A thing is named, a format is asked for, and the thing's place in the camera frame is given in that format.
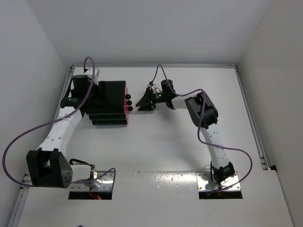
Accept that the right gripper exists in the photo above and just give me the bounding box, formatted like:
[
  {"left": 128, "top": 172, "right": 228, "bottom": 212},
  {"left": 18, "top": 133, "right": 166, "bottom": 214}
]
[{"left": 137, "top": 87, "right": 168, "bottom": 111}]

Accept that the black drawer cabinet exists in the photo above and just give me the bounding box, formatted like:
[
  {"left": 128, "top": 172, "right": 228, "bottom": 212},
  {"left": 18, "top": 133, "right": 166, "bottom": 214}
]
[{"left": 84, "top": 80, "right": 127, "bottom": 126}]

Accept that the pink bottom drawer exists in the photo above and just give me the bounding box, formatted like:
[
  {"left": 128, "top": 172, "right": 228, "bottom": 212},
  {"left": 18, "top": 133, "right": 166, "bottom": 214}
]
[{"left": 125, "top": 106, "right": 133, "bottom": 124}]

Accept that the pink drawer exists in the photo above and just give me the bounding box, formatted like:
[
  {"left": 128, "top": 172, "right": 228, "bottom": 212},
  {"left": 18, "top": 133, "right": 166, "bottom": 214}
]
[
  {"left": 125, "top": 106, "right": 133, "bottom": 124},
  {"left": 126, "top": 100, "right": 132, "bottom": 106},
  {"left": 125, "top": 83, "right": 131, "bottom": 100}
]

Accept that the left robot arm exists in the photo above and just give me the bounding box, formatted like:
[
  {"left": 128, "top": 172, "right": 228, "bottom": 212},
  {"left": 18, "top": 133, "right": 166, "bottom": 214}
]
[{"left": 26, "top": 74, "right": 100, "bottom": 188}]

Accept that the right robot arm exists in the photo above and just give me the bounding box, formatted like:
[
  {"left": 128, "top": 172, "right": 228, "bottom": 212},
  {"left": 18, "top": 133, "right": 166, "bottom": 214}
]
[{"left": 135, "top": 79, "right": 235, "bottom": 185}]

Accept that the pink middle drawer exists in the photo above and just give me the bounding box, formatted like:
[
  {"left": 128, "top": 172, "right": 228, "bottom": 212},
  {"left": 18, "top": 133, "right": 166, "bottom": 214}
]
[{"left": 126, "top": 100, "right": 132, "bottom": 106}]

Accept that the pink top drawer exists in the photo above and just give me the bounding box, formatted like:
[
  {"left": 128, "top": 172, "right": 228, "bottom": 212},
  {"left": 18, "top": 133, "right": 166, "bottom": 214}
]
[{"left": 125, "top": 83, "right": 131, "bottom": 100}]

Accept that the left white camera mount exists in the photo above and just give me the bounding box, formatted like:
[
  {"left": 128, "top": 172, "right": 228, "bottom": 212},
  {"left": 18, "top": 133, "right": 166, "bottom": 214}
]
[{"left": 83, "top": 68, "right": 100, "bottom": 85}]

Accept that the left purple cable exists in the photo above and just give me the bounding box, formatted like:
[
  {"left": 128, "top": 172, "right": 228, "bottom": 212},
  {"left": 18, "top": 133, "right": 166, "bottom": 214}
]
[{"left": 2, "top": 56, "right": 116, "bottom": 187}]

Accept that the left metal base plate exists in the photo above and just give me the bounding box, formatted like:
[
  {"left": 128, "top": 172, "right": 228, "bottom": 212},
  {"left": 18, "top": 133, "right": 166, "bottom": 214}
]
[{"left": 70, "top": 171, "right": 115, "bottom": 192}]

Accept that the metal base plate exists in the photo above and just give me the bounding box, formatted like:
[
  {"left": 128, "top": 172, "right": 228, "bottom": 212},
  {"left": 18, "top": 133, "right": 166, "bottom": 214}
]
[
  {"left": 196, "top": 172, "right": 241, "bottom": 192},
  {"left": 70, "top": 171, "right": 115, "bottom": 192}
]

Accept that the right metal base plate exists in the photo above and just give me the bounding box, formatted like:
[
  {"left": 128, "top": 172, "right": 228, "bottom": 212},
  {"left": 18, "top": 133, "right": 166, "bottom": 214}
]
[{"left": 196, "top": 172, "right": 241, "bottom": 192}]

